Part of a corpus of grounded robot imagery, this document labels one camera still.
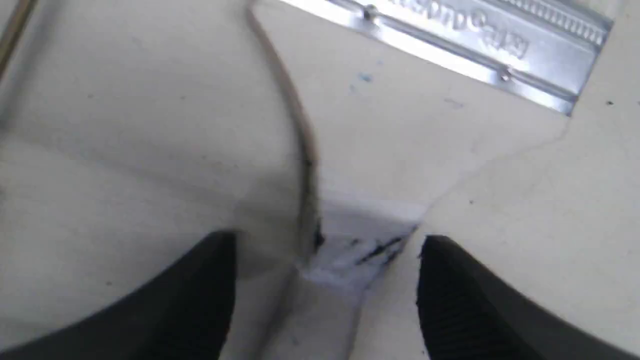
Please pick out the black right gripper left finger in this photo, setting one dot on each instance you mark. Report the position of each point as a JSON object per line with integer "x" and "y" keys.
{"x": 184, "y": 313}

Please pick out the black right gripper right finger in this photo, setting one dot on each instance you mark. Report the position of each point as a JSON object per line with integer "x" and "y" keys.
{"x": 467, "y": 312}

